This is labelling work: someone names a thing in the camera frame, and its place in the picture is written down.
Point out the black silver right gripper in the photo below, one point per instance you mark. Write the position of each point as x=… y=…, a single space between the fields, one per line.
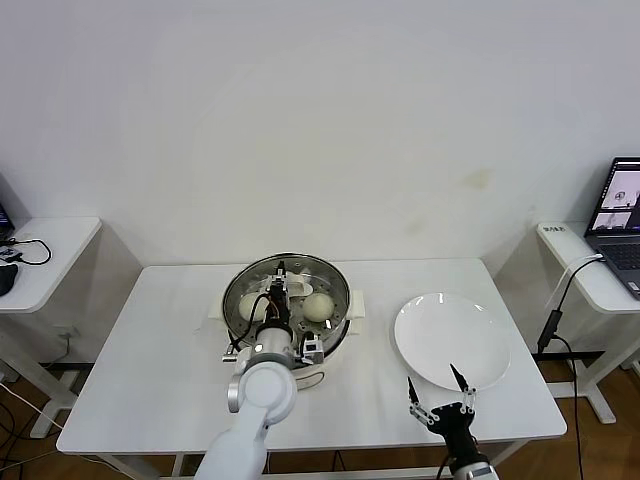
x=457 y=425

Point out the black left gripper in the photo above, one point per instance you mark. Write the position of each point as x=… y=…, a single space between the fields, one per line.
x=280 y=307

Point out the white steamed baozi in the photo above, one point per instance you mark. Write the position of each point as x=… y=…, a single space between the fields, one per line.
x=247 y=306
x=318 y=306

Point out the steel steamer basket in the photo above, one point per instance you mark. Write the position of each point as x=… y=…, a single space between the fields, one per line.
x=337 y=336

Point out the white round plate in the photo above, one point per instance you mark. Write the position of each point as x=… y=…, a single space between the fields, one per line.
x=450 y=340

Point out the cream electric cooker base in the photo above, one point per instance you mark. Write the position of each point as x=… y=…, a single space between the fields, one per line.
x=357 y=305

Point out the white work table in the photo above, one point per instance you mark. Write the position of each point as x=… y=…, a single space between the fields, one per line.
x=150 y=375

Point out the white side table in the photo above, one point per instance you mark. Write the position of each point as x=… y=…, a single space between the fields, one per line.
x=50 y=260

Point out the laptop with dark screen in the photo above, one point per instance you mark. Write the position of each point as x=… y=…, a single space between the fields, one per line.
x=620 y=210

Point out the laptop with pink screen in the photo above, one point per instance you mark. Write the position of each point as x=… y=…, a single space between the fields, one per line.
x=5 y=210

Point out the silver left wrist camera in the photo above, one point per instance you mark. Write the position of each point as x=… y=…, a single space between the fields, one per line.
x=312 y=350

